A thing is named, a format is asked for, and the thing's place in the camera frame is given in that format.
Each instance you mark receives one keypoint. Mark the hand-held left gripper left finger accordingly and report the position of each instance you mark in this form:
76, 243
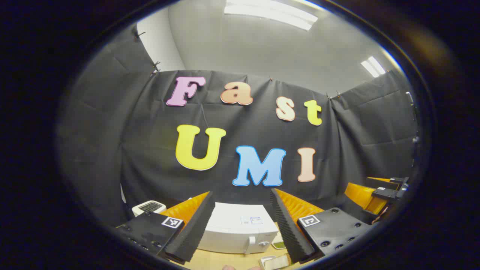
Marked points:
187, 232

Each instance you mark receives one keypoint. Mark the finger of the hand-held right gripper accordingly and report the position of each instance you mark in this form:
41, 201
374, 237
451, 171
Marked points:
382, 183
362, 195

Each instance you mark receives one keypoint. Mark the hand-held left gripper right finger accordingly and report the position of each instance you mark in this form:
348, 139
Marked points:
290, 232

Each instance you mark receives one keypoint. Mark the white microwave oven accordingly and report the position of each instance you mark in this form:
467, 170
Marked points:
232, 232

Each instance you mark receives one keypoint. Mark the white plastic food box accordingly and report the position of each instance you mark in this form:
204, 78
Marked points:
262, 262

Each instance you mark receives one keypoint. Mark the white divided snack dish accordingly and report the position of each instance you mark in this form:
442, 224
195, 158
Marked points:
278, 245

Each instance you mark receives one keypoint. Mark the white toaster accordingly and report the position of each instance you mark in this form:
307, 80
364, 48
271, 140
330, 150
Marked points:
148, 207

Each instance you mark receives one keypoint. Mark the black backdrop cloth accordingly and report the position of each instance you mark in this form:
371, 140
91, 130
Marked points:
150, 131

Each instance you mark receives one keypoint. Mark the small ceiling light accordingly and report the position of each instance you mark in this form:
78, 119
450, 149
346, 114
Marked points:
373, 66

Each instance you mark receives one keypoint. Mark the long ceiling light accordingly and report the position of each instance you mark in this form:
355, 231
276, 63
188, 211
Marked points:
270, 13

